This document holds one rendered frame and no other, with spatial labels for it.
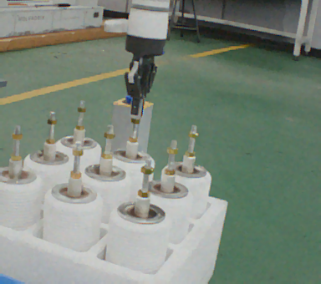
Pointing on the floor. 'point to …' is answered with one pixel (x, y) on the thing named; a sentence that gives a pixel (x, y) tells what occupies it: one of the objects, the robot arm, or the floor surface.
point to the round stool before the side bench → (183, 14)
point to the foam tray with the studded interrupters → (196, 263)
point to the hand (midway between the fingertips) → (137, 107)
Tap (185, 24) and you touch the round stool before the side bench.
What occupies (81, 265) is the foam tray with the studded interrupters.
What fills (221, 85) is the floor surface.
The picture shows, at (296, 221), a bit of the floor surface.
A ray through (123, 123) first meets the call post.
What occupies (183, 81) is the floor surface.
